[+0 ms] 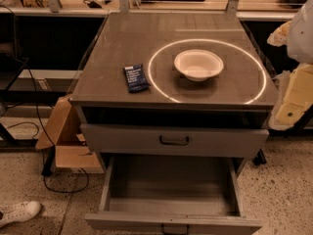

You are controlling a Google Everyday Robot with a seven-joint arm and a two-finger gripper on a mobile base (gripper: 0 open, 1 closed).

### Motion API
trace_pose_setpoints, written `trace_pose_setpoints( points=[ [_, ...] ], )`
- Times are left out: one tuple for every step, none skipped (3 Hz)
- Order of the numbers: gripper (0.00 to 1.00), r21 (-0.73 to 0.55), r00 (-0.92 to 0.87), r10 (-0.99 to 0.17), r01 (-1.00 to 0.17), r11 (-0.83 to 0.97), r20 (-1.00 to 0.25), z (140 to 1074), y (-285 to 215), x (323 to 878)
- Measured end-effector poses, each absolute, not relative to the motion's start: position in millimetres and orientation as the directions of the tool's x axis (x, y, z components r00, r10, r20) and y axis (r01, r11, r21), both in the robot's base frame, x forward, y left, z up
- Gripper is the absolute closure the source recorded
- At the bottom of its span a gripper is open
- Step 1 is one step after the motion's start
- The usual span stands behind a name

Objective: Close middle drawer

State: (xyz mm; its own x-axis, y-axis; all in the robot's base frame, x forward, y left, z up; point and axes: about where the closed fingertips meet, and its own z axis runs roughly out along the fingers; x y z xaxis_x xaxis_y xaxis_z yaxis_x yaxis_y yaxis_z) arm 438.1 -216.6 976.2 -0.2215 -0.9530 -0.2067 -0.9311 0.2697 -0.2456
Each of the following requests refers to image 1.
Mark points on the black drawer handle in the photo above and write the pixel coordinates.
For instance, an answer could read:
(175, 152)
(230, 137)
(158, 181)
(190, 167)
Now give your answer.
(175, 230)
(174, 142)

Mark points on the black top drawer handle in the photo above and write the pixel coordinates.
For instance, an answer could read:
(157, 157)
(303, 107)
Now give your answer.
(174, 142)

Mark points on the white sneaker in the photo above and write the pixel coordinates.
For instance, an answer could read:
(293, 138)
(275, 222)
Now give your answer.
(20, 212)

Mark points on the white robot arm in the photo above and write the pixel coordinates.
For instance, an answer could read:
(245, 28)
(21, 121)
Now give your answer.
(296, 87)

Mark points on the black middle drawer handle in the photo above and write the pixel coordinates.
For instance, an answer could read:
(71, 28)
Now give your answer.
(175, 230)

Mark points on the dark blue snack bar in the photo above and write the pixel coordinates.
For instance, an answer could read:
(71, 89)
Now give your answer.
(136, 78)

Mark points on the white paper bowl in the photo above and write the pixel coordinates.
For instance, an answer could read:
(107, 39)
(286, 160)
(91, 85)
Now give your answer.
(198, 65)

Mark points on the brown cardboard box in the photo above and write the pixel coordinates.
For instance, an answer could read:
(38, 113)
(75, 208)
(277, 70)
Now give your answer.
(62, 132)

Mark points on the grey drawer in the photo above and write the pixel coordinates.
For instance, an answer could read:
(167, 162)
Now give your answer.
(141, 193)
(204, 142)

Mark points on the grey drawer cabinet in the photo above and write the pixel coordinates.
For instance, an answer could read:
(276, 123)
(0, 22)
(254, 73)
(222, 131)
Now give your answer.
(240, 97)

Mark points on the grey top drawer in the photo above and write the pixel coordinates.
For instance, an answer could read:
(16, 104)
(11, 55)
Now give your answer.
(204, 142)

